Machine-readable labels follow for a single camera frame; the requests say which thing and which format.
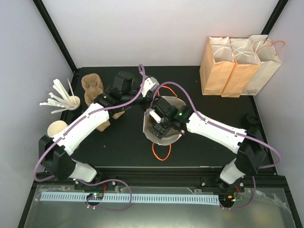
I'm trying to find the printed Cream Bear paper bag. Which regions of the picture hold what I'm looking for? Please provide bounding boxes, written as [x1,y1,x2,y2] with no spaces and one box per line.
[142,85,185,162]

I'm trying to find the stack of white paper cups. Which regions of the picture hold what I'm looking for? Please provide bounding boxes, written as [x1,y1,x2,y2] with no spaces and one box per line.
[47,120,68,137]

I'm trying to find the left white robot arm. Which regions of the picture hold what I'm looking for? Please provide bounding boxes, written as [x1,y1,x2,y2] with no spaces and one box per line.
[34,65,159,190]

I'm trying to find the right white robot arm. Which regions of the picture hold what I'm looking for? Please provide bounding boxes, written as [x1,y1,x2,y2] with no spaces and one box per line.
[145,97,267,191]

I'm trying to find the black coffee lid back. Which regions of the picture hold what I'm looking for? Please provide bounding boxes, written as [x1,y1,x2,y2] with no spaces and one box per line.
[244,114,260,126]

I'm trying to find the back-left pulp cup carrier stack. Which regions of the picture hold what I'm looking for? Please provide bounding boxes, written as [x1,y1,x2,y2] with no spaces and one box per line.
[81,73,104,106]

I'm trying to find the left orange paper bag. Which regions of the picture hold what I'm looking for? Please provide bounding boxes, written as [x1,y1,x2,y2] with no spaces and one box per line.
[199,37,235,95]

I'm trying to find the orange paper bag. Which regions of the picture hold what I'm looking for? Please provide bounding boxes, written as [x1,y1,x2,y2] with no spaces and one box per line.
[221,38,261,97]
[199,37,235,95]

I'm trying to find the middle orange paper bag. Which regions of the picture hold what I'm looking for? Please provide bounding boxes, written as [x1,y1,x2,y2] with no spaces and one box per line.
[221,38,261,97]

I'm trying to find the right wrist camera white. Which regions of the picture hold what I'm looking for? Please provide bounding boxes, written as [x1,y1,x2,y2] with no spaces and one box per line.
[146,108,162,124]

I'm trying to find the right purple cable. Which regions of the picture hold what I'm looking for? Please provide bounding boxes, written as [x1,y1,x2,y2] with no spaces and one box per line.
[151,81,282,169]

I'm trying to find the light blue cable duct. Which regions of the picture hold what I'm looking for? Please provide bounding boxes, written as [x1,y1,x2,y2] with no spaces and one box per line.
[40,192,219,206]

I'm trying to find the white bag orange handles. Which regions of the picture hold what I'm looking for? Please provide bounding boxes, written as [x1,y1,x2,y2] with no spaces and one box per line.
[242,35,285,95]

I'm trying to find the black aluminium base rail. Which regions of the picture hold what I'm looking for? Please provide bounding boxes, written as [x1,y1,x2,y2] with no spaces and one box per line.
[34,167,290,193]

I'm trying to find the left black frame post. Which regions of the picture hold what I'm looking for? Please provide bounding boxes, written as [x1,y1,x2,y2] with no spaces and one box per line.
[33,0,77,73]

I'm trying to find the black frame post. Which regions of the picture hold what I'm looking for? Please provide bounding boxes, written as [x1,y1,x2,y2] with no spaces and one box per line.
[261,0,289,35]
[33,0,77,73]

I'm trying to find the right black frame post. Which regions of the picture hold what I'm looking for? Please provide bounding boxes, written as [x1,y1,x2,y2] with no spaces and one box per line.
[261,0,289,35]

